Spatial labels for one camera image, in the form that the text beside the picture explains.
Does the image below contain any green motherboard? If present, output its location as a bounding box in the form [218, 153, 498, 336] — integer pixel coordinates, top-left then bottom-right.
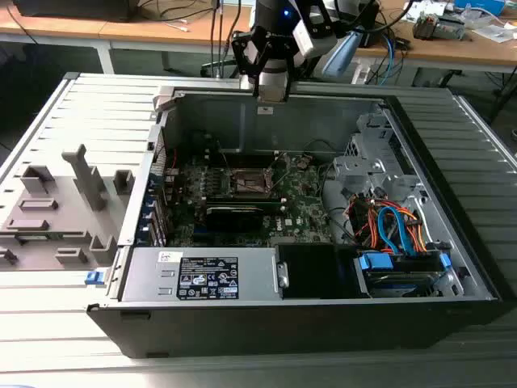
[161, 151, 337, 248]

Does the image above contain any black graphics card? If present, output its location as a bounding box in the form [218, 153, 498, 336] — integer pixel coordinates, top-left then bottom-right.
[195, 205, 266, 234]

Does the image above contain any CPU socket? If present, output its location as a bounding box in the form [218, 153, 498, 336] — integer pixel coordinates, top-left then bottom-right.
[228, 165, 275, 195]

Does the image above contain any office chair base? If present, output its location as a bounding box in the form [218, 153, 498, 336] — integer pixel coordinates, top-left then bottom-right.
[200, 54, 243, 80]

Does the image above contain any black box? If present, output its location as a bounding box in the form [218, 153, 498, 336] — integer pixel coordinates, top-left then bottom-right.
[11, 0, 137, 23]

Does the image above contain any CPU cooler heat sink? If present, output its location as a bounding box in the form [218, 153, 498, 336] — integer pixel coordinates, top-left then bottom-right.
[412, 11, 466, 41]

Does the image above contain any black desktop device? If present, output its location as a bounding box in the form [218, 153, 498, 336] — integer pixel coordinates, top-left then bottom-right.
[358, 0, 381, 49]

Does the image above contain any black plastic shroud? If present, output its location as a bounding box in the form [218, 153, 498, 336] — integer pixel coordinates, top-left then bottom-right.
[276, 243, 338, 300]

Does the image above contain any blue cardboard box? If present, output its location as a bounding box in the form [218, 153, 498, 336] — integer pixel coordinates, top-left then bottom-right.
[454, 0, 506, 16]

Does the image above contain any metal socket cover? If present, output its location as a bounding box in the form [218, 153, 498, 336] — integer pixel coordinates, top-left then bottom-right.
[262, 164, 276, 194]

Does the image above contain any blue wire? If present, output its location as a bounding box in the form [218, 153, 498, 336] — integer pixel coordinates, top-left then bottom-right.
[377, 205, 417, 255]

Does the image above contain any silver power supply unit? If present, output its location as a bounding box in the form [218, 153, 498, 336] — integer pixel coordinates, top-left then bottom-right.
[119, 246, 290, 302]

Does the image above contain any hard disk in blue carrier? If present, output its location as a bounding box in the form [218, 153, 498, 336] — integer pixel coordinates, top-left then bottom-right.
[354, 248, 453, 298]

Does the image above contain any wooden desk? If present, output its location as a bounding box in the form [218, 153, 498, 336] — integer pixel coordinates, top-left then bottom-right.
[355, 0, 517, 68]
[0, 0, 259, 46]

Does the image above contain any green RAM stick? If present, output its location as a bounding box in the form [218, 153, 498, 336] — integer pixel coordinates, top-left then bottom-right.
[15, 231, 56, 241]

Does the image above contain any silver metal drive cage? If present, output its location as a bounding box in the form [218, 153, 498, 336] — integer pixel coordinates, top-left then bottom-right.
[329, 112, 423, 199]

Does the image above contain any silver CPU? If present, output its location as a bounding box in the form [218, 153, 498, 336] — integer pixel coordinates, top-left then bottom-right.
[257, 82, 289, 103]

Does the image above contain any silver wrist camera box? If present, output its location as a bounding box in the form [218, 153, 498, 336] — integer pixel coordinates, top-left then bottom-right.
[291, 18, 338, 57]

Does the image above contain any red orange wire bundle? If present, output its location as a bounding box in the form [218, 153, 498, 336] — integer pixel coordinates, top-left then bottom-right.
[347, 193, 383, 248]

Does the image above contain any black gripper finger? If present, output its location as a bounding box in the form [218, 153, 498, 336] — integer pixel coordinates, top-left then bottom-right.
[231, 26, 271, 99]
[281, 36, 296, 103]

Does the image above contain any grey parts rack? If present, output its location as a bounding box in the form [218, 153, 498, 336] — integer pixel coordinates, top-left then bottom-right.
[0, 143, 137, 272]

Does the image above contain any thin metal locking lever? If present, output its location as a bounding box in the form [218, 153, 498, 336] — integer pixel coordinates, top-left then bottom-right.
[272, 168, 291, 190]
[216, 140, 235, 175]

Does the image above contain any black PC case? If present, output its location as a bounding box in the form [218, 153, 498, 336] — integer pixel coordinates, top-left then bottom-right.
[86, 82, 514, 361]

